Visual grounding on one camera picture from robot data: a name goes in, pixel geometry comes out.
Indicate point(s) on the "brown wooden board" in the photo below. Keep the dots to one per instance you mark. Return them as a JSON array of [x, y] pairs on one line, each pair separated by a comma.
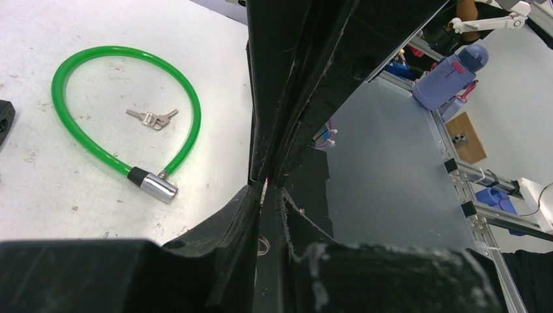
[[465, 139]]

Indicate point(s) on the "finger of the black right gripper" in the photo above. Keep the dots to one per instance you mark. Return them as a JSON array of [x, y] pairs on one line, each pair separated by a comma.
[[364, 38], [284, 38]]

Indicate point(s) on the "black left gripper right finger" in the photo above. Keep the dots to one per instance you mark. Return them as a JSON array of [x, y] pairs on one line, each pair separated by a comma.
[[321, 275]]

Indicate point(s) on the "purple water bottle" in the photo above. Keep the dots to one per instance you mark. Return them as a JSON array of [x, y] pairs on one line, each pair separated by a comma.
[[452, 78]]

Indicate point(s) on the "black combination padlock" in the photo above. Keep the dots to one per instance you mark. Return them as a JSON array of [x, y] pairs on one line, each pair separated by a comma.
[[8, 114]]

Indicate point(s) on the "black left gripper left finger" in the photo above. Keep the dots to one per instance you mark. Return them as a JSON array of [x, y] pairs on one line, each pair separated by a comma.
[[210, 268]]

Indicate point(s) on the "cable lock silver keys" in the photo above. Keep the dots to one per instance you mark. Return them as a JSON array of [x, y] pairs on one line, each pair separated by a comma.
[[153, 121]]

